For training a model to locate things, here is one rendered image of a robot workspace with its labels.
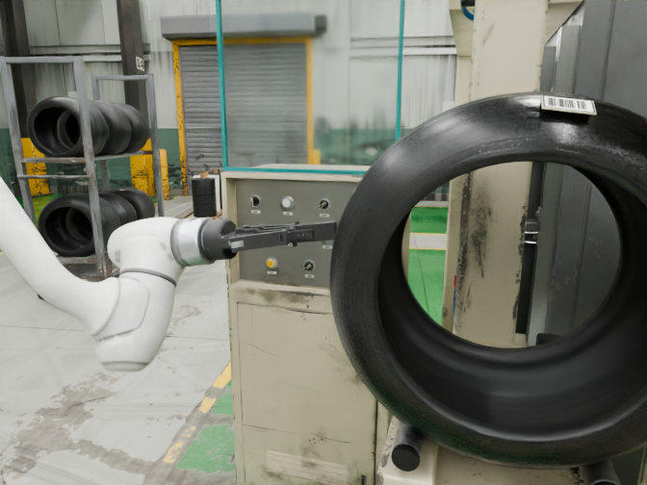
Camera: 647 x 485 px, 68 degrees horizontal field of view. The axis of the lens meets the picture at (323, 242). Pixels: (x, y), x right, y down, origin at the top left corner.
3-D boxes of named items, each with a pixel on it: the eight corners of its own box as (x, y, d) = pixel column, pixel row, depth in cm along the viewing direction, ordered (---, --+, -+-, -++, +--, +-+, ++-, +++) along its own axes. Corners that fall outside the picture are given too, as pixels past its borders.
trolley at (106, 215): (113, 260, 522) (93, 74, 477) (169, 261, 517) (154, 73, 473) (32, 303, 393) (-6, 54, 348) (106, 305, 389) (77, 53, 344)
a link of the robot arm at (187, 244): (194, 215, 93) (220, 212, 91) (202, 259, 95) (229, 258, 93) (167, 223, 85) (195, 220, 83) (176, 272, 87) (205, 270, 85)
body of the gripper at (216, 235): (195, 224, 83) (244, 219, 81) (219, 216, 91) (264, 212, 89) (203, 266, 85) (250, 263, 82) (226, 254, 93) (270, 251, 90)
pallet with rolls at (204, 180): (195, 213, 806) (191, 167, 789) (242, 213, 806) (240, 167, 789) (173, 228, 689) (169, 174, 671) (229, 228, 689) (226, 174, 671)
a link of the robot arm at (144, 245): (205, 232, 97) (192, 292, 91) (142, 238, 102) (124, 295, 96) (175, 203, 88) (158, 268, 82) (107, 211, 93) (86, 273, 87)
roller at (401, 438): (430, 371, 107) (411, 362, 108) (438, 355, 106) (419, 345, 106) (412, 477, 74) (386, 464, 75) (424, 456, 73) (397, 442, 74)
